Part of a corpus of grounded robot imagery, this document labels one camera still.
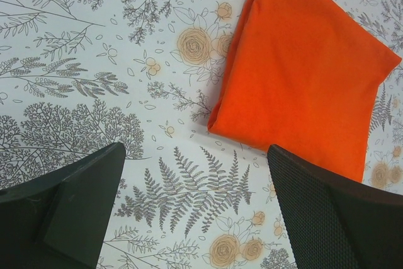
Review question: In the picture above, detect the orange t-shirt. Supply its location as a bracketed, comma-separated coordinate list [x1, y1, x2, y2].
[207, 0, 401, 182]

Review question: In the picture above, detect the floral table mat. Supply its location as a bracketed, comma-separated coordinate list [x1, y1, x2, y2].
[1, 0, 402, 268]

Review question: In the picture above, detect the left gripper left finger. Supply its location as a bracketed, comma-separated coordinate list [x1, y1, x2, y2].
[1, 142, 126, 268]

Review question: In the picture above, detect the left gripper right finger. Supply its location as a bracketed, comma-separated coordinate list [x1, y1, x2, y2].
[267, 145, 402, 268]

